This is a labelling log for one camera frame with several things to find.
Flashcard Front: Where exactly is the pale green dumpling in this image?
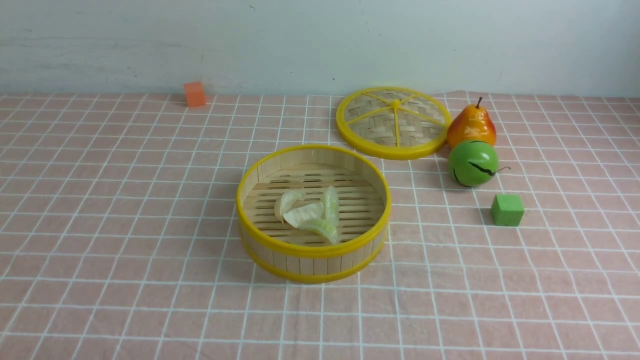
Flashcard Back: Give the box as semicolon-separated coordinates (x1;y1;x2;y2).
298;218;339;245

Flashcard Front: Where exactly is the bamboo steamer tray yellow rim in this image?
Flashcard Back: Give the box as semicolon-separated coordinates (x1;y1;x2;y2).
236;144;393;283

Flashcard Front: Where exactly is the woven steamer lid yellow rim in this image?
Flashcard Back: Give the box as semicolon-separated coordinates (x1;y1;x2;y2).
334;86;453;161

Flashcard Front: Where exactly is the orange foam cube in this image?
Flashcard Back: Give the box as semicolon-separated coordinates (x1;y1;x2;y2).
183;81;207;108

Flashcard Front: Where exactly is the green toy apple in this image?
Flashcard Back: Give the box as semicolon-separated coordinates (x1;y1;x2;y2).
447;139;511;188

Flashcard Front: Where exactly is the orange yellow toy pear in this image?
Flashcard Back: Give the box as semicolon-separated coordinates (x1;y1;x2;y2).
446;96;498;149

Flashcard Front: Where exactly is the green foam cube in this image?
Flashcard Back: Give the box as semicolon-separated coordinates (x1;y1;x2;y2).
490;193;525;227

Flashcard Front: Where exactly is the pink checked tablecloth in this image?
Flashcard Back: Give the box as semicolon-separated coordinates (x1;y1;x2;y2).
0;94;640;360

